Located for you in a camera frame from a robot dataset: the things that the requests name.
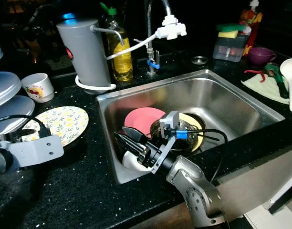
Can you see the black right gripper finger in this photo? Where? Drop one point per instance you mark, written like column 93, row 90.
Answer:
column 129, row 146
column 137, row 136

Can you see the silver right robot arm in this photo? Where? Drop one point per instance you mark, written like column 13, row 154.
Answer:
column 198, row 191

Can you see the green black kitchen tool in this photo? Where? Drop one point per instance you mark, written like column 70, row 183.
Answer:
column 276, row 76

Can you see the pink plate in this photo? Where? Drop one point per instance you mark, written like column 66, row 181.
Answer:
column 141, row 119

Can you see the white bowl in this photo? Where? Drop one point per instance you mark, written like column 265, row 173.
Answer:
column 131, row 164

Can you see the floral yellow plate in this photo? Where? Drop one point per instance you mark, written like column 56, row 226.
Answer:
column 67, row 121

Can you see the steel bowl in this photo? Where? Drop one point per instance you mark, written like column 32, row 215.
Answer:
column 162, row 128

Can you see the white printed mug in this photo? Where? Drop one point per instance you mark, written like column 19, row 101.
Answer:
column 37, row 88

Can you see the blue faucet clip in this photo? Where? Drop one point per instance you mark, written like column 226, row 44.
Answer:
column 154, row 64

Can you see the stainless steel sink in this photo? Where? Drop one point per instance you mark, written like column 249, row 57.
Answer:
column 217, row 98

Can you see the grey cylindrical water purifier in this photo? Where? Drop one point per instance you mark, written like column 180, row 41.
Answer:
column 86, row 52

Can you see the chrome sink faucet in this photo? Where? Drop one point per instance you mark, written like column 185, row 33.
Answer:
column 150, row 43

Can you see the small round metal lid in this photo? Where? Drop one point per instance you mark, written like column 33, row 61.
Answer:
column 199, row 60

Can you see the white faucet diverter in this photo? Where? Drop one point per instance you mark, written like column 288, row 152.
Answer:
column 172, row 28

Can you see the white cabinet front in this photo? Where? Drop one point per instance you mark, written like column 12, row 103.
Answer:
column 270, row 191

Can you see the clear sponge holder box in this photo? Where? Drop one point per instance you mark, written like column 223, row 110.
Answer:
column 229, row 48

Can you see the light green cloth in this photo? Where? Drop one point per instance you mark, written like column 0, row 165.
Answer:
column 260, row 88

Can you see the yellow green sponge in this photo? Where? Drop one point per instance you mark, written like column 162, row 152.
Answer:
column 229, row 31

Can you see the purple cup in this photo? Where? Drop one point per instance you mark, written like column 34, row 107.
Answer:
column 259, row 55

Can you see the white ladle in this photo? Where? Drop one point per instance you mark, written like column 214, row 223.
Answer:
column 290, row 69

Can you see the red pump soap bottle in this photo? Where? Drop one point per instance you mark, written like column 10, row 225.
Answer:
column 252, row 19

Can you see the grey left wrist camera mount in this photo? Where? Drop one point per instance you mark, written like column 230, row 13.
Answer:
column 36, row 150

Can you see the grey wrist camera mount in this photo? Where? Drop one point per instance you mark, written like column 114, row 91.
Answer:
column 36, row 150
column 171, row 138

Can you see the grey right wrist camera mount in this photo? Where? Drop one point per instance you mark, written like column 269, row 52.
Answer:
column 171, row 138

